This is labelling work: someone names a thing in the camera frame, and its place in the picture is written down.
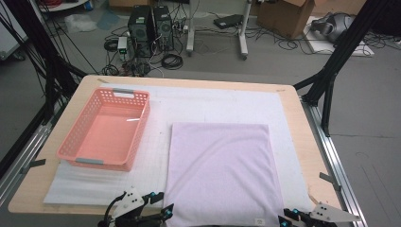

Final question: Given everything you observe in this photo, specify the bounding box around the white stand leg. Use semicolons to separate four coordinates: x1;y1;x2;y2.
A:
238;0;253;61
185;0;196;58

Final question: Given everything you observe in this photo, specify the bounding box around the flat black device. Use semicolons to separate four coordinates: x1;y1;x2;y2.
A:
213;13;244;30

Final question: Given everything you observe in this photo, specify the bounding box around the small white device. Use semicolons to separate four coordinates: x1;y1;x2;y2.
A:
116;36;129;61

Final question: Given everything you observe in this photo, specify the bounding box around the lilac printed cloth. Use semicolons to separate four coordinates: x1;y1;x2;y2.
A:
163;122;286;227

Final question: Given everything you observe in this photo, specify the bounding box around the white grid mat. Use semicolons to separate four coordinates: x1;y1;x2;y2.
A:
43;82;313;213

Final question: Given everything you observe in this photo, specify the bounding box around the coiled black cable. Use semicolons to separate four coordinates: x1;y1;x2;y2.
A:
161;53;184;71
103;39;119;53
102;64;120;77

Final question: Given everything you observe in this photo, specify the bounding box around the clear plastic bag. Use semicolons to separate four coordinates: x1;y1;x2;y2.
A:
64;13;98;34

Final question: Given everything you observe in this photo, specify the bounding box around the pink plastic basket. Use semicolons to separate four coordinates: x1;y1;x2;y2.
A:
56;88;151;172

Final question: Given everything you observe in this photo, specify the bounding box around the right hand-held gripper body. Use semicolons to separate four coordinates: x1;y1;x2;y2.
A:
292;201;362;227

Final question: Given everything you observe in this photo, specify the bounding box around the grey metal bracket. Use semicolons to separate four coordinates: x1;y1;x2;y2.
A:
20;158;47;175
319;171;342;192

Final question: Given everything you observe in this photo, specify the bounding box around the black metal frame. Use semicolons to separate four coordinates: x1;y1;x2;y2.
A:
0;0;88;124
292;0;392;138

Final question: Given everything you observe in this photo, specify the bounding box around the white cabinet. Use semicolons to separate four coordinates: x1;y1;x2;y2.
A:
0;0;29;61

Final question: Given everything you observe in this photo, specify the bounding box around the grey rounded device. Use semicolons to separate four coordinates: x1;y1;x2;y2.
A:
310;11;356;44

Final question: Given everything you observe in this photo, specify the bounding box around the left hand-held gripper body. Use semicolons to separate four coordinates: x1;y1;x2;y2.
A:
112;187;166;227

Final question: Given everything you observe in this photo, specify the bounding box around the thin wooden stick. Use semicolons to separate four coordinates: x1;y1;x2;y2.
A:
307;192;321;206

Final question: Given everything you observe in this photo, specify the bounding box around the white floor board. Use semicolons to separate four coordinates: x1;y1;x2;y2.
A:
304;15;375;58

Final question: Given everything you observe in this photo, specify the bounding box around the black computer tower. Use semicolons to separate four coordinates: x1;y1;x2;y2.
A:
152;5;175;52
127;5;155;59

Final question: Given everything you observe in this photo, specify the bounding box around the aluminium rail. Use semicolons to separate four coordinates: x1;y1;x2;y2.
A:
0;121;55;206
301;98;368;227

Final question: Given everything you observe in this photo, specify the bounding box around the brown cardboard box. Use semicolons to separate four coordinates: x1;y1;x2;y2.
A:
256;0;316;41
311;0;368;17
108;0;155;9

